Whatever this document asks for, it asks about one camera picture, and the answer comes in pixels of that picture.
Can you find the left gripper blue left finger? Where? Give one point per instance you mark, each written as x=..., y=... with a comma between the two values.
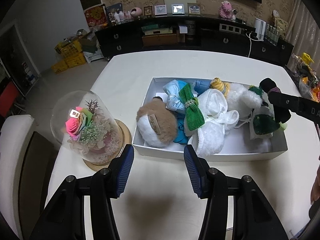
x=120, y=168

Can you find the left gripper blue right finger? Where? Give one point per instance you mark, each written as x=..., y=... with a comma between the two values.
x=197, y=169

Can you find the black sock with purple band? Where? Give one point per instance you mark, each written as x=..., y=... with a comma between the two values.
x=275, y=97

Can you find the white towel with chain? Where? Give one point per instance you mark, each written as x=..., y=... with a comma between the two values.
x=261, y=123

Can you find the light green fabric bow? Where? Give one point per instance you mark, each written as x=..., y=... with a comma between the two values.
x=282, y=126

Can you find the brown white plush ball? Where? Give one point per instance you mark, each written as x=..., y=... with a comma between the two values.
x=156, y=124

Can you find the dark green ribbed bow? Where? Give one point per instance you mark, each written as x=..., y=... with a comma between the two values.
x=193, y=114

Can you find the white fluffy towel bundle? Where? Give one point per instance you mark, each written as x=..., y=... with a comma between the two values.
x=209, y=139

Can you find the light blue fabric bow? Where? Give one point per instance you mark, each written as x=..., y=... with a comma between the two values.
x=174, y=102

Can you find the green white yellow pompom sock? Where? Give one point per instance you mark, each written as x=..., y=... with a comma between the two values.
x=259, y=91

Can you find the turquoise braided scrunchie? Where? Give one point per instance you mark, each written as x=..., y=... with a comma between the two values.
x=181, y=138

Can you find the person's right hand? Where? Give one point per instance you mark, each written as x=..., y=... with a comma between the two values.
x=315, y=191

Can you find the glass bowl with snacks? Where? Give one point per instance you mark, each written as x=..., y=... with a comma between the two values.
x=307, y=91

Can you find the white cardboard box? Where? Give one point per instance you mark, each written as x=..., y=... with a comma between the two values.
x=238, y=146

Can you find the glass dome with flowers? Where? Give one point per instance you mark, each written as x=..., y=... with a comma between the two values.
x=82, y=123

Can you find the white appliance on cabinet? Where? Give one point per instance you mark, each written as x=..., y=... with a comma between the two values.
x=260, y=27

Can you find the pink plush toy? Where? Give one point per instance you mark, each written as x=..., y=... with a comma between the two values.
x=226, y=10

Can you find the white chair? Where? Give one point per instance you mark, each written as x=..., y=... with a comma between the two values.
x=16, y=134

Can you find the black tv cabinet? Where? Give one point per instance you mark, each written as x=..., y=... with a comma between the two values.
x=183, y=32

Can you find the yellow plastic crates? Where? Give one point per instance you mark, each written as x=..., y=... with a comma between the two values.
x=71, y=56

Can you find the picture frame with blue photo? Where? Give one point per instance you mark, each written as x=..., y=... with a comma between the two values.
x=177, y=9

